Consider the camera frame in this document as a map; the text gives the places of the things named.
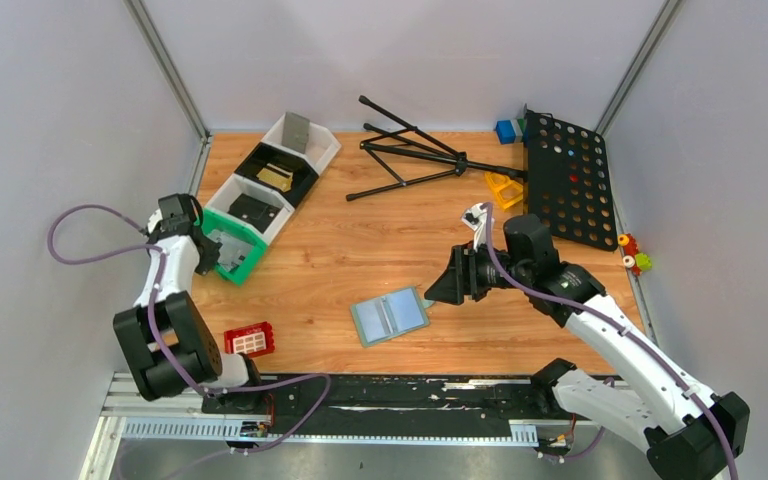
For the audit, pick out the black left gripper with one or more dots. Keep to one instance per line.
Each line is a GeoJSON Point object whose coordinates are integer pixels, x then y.
{"type": "Point", "coordinates": [206, 249]}

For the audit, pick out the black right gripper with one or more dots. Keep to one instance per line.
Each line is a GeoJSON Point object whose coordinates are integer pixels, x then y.
{"type": "Point", "coordinates": [475, 271]}

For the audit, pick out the white plastic bin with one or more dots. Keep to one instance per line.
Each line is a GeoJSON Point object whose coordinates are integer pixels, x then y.
{"type": "Point", "coordinates": [234, 186]}
{"type": "Point", "coordinates": [322, 147]}

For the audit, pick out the green plastic bin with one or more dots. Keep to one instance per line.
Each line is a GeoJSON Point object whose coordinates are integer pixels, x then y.
{"type": "Point", "coordinates": [214, 220]}

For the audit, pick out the black plastic bin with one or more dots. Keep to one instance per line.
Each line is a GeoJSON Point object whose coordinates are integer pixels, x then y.
{"type": "Point", "coordinates": [304, 176]}

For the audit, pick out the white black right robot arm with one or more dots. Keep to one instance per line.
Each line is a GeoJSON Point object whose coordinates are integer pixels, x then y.
{"type": "Point", "coordinates": [685, 428]}

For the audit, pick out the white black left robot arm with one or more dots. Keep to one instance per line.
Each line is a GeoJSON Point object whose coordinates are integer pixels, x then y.
{"type": "Point", "coordinates": [165, 340]}

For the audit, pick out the silver cards in green bin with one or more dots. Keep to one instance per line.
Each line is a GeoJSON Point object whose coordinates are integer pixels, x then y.
{"type": "Point", "coordinates": [232, 252]}

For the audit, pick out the gold cards in black bin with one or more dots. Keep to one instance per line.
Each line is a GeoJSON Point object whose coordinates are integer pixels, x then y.
{"type": "Point", "coordinates": [276, 177]}

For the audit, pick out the grey card holder in bin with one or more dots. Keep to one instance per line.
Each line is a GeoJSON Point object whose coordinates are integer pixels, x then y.
{"type": "Point", "coordinates": [295, 132]}

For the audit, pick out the black item in white bin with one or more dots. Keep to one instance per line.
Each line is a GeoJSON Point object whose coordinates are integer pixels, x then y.
{"type": "Point", "coordinates": [253, 211]}

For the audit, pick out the black folding tripod stand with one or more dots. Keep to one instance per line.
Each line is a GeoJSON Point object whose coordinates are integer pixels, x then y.
{"type": "Point", "coordinates": [411, 142]}

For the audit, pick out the black perforated music stand tray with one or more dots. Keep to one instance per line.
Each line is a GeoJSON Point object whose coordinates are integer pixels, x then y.
{"type": "Point", "coordinates": [568, 181]}

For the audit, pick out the red white toy block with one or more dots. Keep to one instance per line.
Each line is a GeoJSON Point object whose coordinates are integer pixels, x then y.
{"type": "Point", "coordinates": [252, 340]}

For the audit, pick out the blue toy block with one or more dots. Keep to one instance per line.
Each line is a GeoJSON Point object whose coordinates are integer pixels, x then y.
{"type": "Point", "coordinates": [510, 131]}

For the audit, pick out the red yellow green toy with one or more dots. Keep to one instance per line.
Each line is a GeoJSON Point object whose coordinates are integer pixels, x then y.
{"type": "Point", "coordinates": [633, 258]}

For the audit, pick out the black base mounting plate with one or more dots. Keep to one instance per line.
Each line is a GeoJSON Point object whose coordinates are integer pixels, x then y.
{"type": "Point", "coordinates": [397, 406]}

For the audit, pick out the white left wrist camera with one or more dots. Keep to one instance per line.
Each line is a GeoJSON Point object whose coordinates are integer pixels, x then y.
{"type": "Point", "coordinates": [153, 220]}

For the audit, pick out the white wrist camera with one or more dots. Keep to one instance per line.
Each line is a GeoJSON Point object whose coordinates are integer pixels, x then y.
{"type": "Point", "coordinates": [479, 219]}
{"type": "Point", "coordinates": [153, 220]}

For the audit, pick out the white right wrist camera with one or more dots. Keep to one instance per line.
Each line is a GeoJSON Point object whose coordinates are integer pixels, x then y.
{"type": "Point", "coordinates": [479, 219]}

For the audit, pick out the yellow plastic toy frame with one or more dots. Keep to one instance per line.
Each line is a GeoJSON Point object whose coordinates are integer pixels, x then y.
{"type": "Point", "coordinates": [507, 192]}

